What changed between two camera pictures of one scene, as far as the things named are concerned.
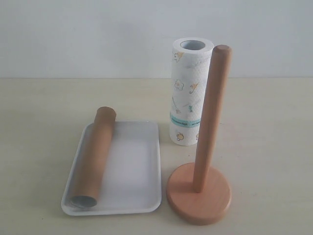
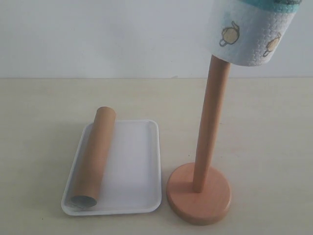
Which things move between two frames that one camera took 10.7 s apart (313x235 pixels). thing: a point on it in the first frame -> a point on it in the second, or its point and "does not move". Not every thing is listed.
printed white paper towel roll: x=191 y=62 -> x=248 y=33
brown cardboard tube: x=94 y=159 does not move
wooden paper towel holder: x=200 y=193 does not move
